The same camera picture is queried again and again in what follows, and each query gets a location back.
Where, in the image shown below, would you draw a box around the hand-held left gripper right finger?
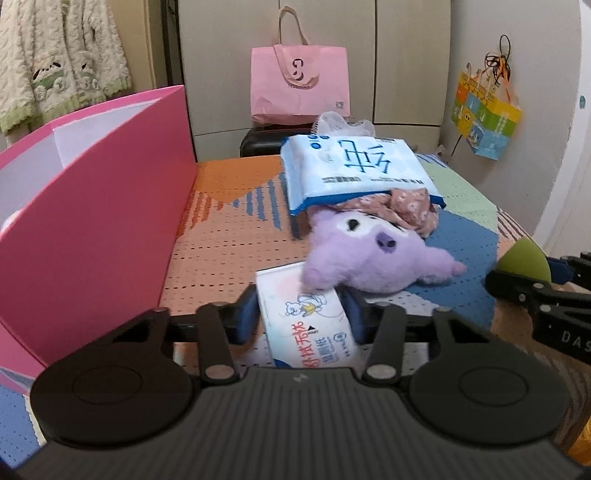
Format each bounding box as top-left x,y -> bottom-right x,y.
339,286 -> 490,386

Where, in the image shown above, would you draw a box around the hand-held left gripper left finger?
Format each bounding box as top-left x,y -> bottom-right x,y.
121,284 -> 262,386

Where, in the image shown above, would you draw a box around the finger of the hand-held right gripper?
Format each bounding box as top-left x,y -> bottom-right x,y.
485,270 -> 591,365
547,251 -> 591,294

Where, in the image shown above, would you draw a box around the small bear-print wipes packet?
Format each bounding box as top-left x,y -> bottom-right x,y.
255,262 -> 370,370

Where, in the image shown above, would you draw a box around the green makeup sponge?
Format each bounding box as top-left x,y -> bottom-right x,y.
493,237 -> 552,282

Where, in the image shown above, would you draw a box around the purple plush toy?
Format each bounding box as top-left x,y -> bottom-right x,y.
300,205 -> 468,294

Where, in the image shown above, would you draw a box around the floral fabric scrunchie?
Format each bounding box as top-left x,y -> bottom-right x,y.
339,187 -> 439,238

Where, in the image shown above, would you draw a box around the large blue-white tissue packet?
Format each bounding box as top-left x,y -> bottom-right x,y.
279,134 -> 446,215

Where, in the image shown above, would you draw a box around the pink cardboard box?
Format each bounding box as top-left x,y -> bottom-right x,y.
0,85 -> 199,395

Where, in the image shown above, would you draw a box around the colourful patterned mat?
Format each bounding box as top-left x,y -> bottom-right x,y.
0,154 -> 591,462

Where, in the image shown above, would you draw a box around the white door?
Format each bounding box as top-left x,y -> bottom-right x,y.
531,0 -> 591,259

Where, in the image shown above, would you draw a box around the colourful paper gift bag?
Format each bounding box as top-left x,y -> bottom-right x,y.
451,62 -> 523,161

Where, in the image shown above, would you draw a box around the black suitcase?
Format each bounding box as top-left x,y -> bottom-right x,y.
239,122 -> 324,158

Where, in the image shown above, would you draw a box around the clear plastic bag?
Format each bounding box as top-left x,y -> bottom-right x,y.
314,111 -> 374,138

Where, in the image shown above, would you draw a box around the pink tote bag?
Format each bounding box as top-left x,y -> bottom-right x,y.
250,6 -> 351,126

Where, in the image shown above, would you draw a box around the white wardrobe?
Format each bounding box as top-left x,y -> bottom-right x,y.
178,0 -> 453,162

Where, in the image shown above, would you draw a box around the cream fuzzy cardigan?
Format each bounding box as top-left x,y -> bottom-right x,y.
0,0 -> 132,134

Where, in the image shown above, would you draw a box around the orange and black cords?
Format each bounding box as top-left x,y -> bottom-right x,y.
485,34 -> 514,100

